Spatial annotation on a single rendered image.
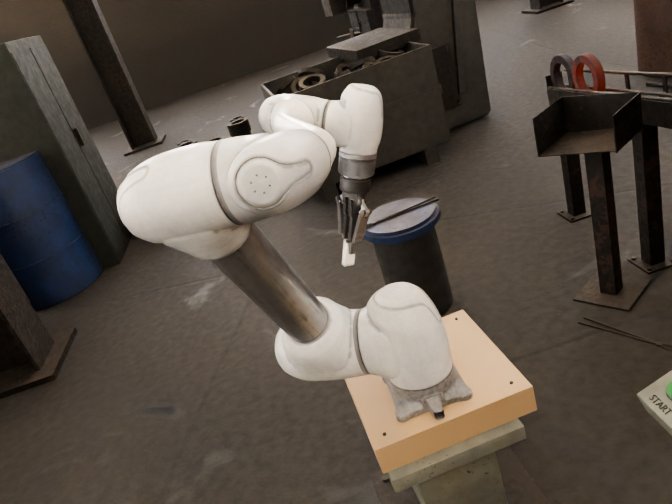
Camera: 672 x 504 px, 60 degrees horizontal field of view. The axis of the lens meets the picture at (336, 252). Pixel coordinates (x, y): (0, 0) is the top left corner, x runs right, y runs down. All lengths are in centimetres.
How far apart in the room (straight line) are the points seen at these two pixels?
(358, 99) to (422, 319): 51
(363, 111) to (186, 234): 59
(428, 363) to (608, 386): 83
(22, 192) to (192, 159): 309
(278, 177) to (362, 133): 60
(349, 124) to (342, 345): 49
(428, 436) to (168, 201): 79
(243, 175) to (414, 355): 66
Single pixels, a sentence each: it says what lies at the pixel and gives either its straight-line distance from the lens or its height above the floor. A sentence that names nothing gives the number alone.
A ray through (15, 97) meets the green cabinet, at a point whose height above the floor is 121.
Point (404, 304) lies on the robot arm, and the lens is 126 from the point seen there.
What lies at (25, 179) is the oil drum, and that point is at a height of 77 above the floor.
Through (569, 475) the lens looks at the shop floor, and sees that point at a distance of 178.
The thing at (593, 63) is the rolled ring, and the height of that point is 74.
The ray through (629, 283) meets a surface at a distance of 244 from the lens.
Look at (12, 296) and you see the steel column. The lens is 333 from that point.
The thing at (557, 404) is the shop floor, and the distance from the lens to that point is 196.
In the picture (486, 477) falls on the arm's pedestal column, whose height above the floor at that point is 18.
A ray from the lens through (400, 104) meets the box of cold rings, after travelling 382.
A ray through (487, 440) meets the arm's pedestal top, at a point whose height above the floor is 35.
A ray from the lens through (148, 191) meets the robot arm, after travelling 90.
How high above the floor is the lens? 136
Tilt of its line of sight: 25 degrees down
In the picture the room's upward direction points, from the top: 19 degrees counter-clockwise
